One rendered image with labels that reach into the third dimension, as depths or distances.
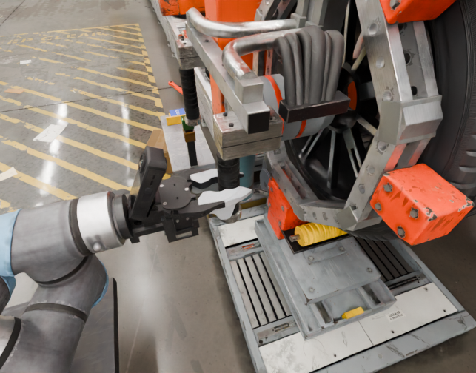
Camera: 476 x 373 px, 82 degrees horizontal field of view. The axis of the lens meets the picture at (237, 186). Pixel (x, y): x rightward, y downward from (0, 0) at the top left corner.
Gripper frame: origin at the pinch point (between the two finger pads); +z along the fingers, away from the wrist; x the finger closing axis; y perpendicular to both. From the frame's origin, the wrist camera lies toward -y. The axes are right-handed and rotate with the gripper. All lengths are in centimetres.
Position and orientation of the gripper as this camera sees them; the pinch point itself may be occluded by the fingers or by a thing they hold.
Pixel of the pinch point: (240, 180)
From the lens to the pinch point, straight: 46.1
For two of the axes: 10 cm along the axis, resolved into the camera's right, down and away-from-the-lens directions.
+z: 9.5, -2.2, 2.2
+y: 0.0, 7.1, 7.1
